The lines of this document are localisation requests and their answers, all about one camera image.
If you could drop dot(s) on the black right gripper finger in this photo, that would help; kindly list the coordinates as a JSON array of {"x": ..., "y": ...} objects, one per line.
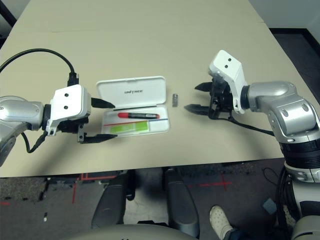
[
  {"x": 200, "y": 109},
  {"x": 205, "y": 86}
]

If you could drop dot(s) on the dark grey robot right leg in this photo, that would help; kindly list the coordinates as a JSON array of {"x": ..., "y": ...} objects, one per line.
[{"x": 180, "y": 205}]

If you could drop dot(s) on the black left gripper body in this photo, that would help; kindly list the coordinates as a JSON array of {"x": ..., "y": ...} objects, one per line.
[{"x": 72, "y": 126}]

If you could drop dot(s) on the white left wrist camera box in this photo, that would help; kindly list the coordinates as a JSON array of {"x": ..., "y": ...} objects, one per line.
[{"x": 70, "y": 100}]

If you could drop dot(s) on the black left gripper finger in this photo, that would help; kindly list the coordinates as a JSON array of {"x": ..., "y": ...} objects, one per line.
[
  {"x": 100, "y": 103},
  {"x": 100, "y": 138}
]

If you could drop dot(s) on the white perforated shoe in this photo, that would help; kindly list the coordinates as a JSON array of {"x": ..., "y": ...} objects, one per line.
[{"x": 220, "y": 220}]

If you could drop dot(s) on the dark grey robot leg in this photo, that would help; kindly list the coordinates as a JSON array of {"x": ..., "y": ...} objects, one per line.
[
  {"x": 112, "y": 205},
  {"x": 180, "y": 205}
]

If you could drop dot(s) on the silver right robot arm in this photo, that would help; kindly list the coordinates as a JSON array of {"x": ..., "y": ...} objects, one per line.
[{"x": 287, "y": 105}]

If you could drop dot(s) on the black marker with red cap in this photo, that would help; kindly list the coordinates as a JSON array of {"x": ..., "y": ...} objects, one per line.
[{"x": 142, "y": 115}]

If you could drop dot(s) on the green stationery pack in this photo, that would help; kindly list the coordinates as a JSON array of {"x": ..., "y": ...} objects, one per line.
[{"x": 127, "y": 127}]

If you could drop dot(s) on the small black white floor object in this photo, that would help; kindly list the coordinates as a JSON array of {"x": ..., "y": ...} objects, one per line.
[{"x": 45, "y": 217}]

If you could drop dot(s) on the dark grey robot left leg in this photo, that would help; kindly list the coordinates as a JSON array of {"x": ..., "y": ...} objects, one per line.
[{"x": 112, "y": 205}]

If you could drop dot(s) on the beige robot torso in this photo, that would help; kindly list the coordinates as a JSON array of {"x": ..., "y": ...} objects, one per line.
[{"x": 125, "y": 233}]

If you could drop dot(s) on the white plastic pencil case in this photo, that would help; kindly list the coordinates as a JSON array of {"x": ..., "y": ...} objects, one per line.
[{"x": 140, "y": 87}]

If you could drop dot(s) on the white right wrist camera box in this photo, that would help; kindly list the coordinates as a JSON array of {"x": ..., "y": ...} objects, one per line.
[{"x": 227, "y": 65}]

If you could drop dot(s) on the black metal frame leg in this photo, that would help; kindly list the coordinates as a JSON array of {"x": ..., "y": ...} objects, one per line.
[{"x": 7, "y": 15}]

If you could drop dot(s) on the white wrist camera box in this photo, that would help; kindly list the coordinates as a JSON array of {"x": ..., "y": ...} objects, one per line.
[
  {"x": 70, "y": 100},
  {"x": 227, "y": 65}
]

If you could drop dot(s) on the grey square floor object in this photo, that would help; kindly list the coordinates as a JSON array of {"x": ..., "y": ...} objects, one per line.
[{"x": 268, "y": 205}]

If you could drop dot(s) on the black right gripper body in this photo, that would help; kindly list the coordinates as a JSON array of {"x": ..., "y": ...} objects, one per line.
[{"x": 221, "y": 100}]

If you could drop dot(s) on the blue jeans leg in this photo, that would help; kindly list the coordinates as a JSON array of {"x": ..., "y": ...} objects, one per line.
[{"x": 235, "y": 235}]

